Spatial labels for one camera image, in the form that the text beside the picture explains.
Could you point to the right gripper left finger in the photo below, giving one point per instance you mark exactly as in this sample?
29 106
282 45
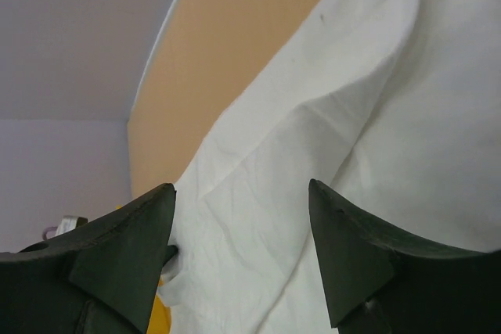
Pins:
101 277

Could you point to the white long sleeve shirt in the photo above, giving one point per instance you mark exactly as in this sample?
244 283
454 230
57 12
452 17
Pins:
395 104

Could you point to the yellow plastic tray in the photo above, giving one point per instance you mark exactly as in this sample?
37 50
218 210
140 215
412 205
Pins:
160 318

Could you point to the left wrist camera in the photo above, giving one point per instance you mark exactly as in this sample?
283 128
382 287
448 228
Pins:
69 223

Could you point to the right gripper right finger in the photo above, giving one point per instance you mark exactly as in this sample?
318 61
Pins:
378 278

